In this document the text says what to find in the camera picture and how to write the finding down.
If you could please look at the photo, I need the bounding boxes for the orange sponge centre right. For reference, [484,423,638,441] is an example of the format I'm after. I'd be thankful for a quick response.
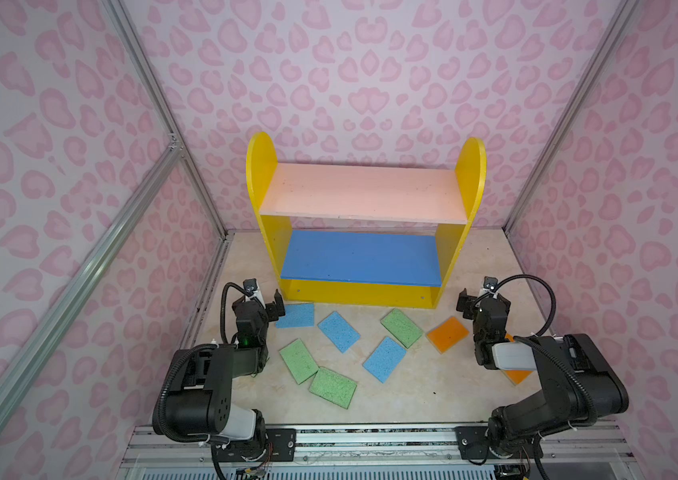
[426,317,469,354]

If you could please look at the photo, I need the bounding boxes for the yellow shelf with coloured boards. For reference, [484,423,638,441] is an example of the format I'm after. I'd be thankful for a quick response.
[246,133,487,309]

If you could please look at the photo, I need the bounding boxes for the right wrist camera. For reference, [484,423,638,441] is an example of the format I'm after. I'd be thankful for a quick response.
[479,276,499,296]

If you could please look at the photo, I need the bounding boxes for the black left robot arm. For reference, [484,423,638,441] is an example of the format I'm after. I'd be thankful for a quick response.
[152,279,286,462]

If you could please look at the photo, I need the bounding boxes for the blue sponge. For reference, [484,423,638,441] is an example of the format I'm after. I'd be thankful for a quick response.
[276,303,315,329]
[363,337,407,383]
[318,312,361,353]

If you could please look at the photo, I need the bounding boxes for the orange sponge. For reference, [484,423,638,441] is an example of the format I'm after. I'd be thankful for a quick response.
[502,333,533,386]
[426,317,469,354]

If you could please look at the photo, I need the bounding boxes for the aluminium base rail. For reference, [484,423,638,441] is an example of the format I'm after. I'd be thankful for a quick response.
[116,421,643,479]

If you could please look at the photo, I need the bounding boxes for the left aluminium frame bars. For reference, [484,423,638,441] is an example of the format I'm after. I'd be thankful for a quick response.
[0,0,233,480]

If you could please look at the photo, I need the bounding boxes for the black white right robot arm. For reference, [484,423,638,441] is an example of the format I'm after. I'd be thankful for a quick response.
[456,291,629,464]

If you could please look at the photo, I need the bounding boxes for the blue sponge middle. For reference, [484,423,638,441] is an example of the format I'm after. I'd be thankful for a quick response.
[318,312,361,353]

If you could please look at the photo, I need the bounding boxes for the right aluminium frame bar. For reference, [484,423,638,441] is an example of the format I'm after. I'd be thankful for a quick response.
[502,0,642,236]

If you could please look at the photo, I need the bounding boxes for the blue sponge front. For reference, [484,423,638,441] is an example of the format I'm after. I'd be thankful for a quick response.
[363,337,407,383]

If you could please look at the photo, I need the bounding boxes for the blue sponge far left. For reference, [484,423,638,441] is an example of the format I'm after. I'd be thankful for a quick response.
[276,303,315,329]

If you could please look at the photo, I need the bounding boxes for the orange sponge far right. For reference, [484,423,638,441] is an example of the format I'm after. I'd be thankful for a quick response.
[502,333,533,386]

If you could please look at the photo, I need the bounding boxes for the green sponge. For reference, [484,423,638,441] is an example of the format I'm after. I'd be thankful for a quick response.
[279,339,319,385]
[309,367,357,410]
[381,309,423,349]

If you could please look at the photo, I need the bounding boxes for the green sponge bottom front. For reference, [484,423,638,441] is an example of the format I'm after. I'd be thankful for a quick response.
[309,367,357,410]

